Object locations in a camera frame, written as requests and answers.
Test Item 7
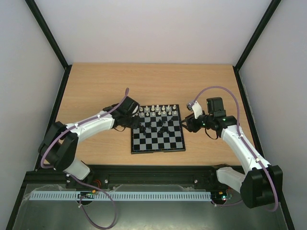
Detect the black right frame post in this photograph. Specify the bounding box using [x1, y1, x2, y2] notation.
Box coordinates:
[234, 0, 282, 70]

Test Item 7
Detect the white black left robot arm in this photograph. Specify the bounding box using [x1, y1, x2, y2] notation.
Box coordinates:
[38, 96, 140, 181]

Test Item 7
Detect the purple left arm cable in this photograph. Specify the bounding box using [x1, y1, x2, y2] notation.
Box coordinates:
[40, 88, 118, 229]

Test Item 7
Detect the black frame post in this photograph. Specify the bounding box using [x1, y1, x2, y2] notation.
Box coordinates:
[25, 0, 71, 70]
[234, 0, 282, 70]

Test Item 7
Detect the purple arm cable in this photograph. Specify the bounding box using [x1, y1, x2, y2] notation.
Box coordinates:
[40, 88, 118, 229]
[191, 85, 280, 213]

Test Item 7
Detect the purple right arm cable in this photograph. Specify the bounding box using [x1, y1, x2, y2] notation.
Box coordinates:
[191, 85, 280, 213]

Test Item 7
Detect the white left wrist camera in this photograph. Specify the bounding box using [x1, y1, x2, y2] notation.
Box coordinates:
[131, 103, 140, 116]

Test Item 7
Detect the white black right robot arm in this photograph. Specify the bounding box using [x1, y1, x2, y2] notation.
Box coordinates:
[183, 97, 283, 211]

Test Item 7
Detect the grey slotted cable duct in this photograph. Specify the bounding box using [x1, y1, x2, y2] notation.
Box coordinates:
[29, 191, 212, 202]

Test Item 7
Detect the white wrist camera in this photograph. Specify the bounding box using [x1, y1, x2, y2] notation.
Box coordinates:
[187, 101, 203, 119]
[131, 103, 140, 116]

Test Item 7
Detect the black and grey chessboard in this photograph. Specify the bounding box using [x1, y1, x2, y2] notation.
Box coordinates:
[131, 104, 186, 154]

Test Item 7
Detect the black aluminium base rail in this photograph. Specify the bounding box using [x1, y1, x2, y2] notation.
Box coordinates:
[25, 164, 279, 192]

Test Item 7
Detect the black left frame post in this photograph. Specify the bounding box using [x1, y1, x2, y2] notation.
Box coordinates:
[25, 0, 71, 70]

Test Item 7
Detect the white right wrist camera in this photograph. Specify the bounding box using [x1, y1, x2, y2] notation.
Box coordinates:
[187, 101, 203, 119]

